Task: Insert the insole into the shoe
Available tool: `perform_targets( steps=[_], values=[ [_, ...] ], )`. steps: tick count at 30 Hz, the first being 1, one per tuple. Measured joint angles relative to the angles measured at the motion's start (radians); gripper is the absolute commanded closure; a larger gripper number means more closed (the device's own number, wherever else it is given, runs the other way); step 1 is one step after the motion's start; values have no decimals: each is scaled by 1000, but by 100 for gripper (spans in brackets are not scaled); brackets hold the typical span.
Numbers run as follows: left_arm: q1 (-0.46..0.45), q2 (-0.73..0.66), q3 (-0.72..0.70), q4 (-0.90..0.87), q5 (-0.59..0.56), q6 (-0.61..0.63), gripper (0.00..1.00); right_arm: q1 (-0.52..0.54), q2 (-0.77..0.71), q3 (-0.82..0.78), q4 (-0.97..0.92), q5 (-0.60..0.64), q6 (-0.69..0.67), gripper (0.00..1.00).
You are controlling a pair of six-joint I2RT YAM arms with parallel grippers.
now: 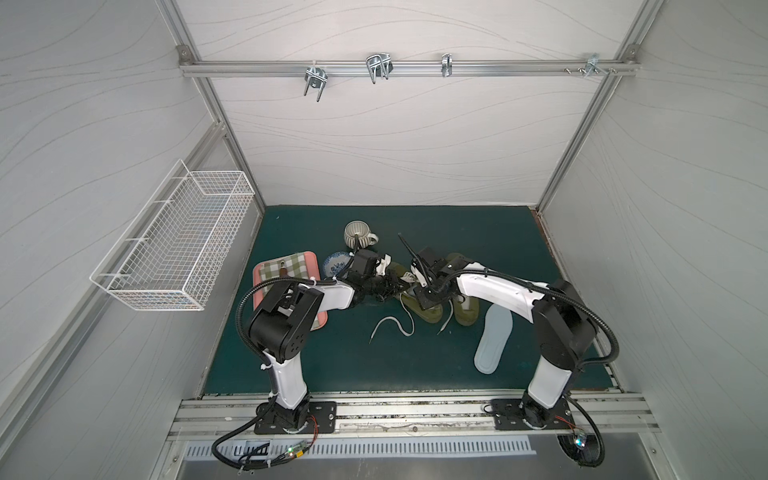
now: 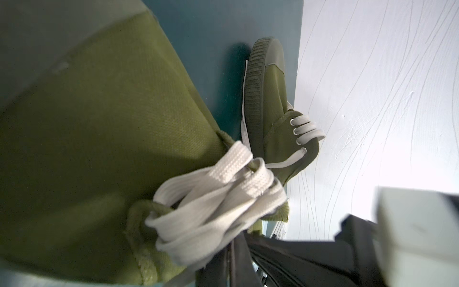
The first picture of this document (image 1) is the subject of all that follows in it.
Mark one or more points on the aluminium top rail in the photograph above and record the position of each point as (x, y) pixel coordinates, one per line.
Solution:
(626, 66)

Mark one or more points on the metal u-bolt clamp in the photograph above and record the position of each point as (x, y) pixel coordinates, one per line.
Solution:
(316, 78)
(379, 66)

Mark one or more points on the white wire basket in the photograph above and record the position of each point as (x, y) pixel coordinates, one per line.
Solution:
(171, 253)

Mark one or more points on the green white checkered cloth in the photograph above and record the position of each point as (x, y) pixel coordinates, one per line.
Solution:
(282, 267)

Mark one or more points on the striped ceramic mug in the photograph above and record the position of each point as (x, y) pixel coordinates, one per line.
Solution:
(358, 235)

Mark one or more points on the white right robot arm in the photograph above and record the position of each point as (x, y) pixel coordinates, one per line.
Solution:
(564, 329)

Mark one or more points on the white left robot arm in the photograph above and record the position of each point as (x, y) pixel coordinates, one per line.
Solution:
(292, 296)

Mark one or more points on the metal U-bolt clamp middle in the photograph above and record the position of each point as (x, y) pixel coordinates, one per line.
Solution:
(379, 66)

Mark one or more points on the metal bracket with screws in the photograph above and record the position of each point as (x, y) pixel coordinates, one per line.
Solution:
(592, 67)

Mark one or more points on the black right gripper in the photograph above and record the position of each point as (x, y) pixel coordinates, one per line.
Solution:
(422, 288)

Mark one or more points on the white slotted cable duct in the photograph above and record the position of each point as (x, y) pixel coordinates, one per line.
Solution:
(375, 447)

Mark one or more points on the blue floral ceramic bowl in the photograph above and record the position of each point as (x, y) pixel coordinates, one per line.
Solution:
(337, 265)

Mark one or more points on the pink plastic tray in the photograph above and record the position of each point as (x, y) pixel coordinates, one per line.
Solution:
(264, 276)

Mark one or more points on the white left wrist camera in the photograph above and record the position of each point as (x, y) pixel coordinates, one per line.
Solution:
(383, 264)

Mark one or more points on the metal U-bolt clamp left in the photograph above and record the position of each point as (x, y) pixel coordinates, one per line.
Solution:
(316, 78)

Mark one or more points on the green canvas shoe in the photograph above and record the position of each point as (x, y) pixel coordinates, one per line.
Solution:
(465, 309)
(420, 309)

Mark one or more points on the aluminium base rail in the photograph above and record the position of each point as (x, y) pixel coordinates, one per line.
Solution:
(416, 413)

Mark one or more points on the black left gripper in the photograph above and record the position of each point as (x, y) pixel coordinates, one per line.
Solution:
(380, 282)

